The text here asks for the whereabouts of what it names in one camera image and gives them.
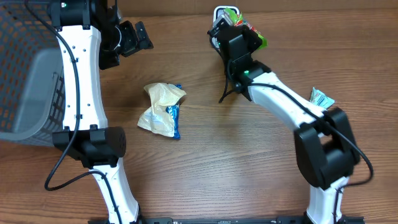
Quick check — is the green red snack bag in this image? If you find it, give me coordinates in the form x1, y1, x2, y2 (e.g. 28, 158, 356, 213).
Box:
223, 8, 268, 49

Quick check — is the blue Oreo cookie pack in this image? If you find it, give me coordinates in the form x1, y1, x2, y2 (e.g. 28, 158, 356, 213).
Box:
165, 83, 182, 140

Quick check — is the beige tissue pack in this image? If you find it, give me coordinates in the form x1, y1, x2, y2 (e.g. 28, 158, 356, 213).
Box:
137, 83, 186, 137

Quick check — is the mint wet wipes pack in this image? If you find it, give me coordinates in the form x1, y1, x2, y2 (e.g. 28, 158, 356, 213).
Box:
310, 87, 335, 110

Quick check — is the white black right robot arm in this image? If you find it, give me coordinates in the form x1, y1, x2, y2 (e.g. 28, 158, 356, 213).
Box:
208, 15, 362, 223

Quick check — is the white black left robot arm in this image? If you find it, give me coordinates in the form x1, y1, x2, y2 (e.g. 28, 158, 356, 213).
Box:
49, 0, 153, 223

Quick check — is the white barcode scanner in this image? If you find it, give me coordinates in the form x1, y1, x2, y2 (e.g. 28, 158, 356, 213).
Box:
213, 6, 240, 22

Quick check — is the dark grey plastic basket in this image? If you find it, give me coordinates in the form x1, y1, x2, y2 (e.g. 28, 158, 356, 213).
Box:
1, 1, 65, 146

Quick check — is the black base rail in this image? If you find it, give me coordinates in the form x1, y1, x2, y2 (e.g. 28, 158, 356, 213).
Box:
87, 215, 365, 224

